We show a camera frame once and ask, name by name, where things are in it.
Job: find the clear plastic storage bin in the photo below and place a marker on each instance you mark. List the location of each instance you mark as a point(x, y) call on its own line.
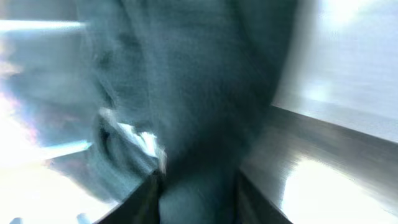
point(327, 153)

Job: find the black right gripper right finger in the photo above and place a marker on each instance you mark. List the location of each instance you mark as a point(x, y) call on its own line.
point(252, 207)

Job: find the black garment with tape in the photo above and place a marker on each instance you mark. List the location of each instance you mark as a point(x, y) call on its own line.
point(184, 90)

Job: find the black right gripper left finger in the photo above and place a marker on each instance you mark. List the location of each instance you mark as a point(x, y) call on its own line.
point(141, 206)

